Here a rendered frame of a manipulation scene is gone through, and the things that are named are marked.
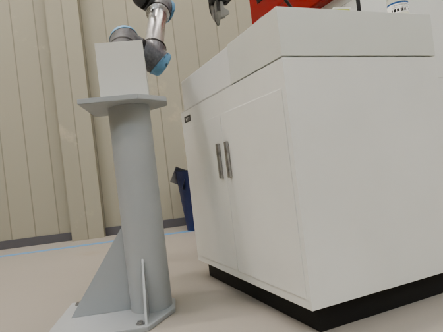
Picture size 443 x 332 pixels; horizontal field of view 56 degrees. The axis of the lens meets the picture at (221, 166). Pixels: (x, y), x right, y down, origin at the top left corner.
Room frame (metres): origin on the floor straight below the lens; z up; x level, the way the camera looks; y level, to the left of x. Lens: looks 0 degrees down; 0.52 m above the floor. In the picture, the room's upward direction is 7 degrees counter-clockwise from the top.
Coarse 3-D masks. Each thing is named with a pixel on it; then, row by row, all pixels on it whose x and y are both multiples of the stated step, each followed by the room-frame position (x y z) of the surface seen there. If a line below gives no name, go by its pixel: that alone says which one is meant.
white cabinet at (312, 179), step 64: (320, 64) 1.25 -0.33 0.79; (384, 64) 1.35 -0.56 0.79; (192, 128) 1.93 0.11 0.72; (256, 128) 1.37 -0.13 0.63; (320, 128) 1.23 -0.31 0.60; (384, 128) 1.33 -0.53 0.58; (192, 192) 2.03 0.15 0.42; (256, 192) 1.42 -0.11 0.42; (320, 192) 1.22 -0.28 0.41; (384, 192) 1.32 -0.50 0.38; (256, 256) 1.47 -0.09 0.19; (320, 256) 1.21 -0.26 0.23; (384, 256) 1.31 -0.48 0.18; (320, 320) 1.24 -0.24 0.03
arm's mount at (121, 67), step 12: (96, 48) 1.56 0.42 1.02; (108, 48) 1.57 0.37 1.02; (120, 48) 1.57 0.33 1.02; (132, 48) 1.58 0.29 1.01; (96, 60) 1.56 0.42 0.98; (108, 60) 1.57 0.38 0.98; (120, 60) 1.57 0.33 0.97; (132, 60) 1.58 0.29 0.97; (144, 60) 1.60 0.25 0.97; (108, 72) 1.57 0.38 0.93; (120, 72) 1.57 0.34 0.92; (132, 72) 1.58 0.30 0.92; (144, 72) 1.58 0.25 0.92; (108, 84) 1.57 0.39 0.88; (120, 84) 1.57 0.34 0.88; (132, 84) 1.58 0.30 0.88; (144, 84) 1.58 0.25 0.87
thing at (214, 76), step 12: (216, 60) 1.61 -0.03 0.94; (228, 60) 1.52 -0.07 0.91; (204, 72) 1.73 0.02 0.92; (216, 72) 1.62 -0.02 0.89; (228, 72) 1.53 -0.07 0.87; (192, 84) 1.88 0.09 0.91; (204, 84) 1.75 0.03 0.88; (216, 84) 1.64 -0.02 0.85; (228, 84) 1.54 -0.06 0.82; (192, 96) 1.89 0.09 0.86; (204, 96) 1.76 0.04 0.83
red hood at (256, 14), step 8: (256, 0) 2.39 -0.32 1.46; (264, 0) 2.32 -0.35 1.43; (272, 0) 2.25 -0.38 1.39; (280, 0) 2.18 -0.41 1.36; (288, 0) 2.11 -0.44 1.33; (296, 0) 2.05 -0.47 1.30; (304, 0) 1.99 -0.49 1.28; (312, 0) 1.94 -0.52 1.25; (320, 0) 1.89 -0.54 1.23; (328, 0) 1.88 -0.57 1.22; (256, 8) 2.41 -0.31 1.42; (264, 8) 2.33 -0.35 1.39; (272, 8) 2.25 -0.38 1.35; (320, 8) 1.97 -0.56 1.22; (256, 16) 2.42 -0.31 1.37
